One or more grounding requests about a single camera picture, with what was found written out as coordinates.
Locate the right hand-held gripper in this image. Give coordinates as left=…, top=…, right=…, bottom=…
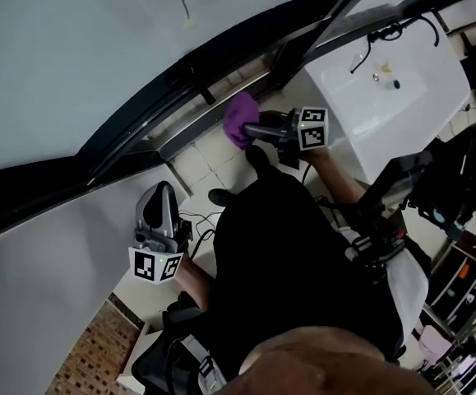
left=243, top=106, right=330, bottom=169

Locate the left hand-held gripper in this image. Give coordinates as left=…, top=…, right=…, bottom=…
left=128, top=180, right=194, bottom=286

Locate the purple cloth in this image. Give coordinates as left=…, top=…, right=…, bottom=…
left=223, top=91, right=261, bottom=151

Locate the black window frame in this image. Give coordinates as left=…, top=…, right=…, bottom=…
left=0, top=0, right=389, bottom=251

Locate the person's left forearm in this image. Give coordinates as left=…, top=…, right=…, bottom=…
left=177, top=256, right=219, bottom=313

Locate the person's right forearm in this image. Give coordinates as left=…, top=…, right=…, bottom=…
left=306, top=146, right=371, bottom=206

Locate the person's black shoe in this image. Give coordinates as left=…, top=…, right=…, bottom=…
left=207, top=188, right=239, bottom=210

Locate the white washbasin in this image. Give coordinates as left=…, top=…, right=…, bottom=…
left=302, top=9, right=474, bottom=186

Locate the person's black clothing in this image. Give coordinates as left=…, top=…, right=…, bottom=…
left=211, top=165, right=407, bottom=382

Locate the black harness with buckles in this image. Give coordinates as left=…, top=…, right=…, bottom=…
left=335, top=195, right=411, bottom=287

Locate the person's face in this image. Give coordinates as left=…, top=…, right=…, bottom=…
left=237, top=325, right=442, bottom=395

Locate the dark shelf unit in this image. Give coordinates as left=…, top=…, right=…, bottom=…
left=421, top=231, right=476, bottom=339

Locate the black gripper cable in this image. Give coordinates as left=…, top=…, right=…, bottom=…
left=178, top=209, right=219, bottom=260

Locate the black cable on washbasin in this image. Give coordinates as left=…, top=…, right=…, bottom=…
left=349, top=13, right=441, bottom=75

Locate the black strap bag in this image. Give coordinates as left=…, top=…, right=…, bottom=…
left=131, top=302, right=227, bottom=395

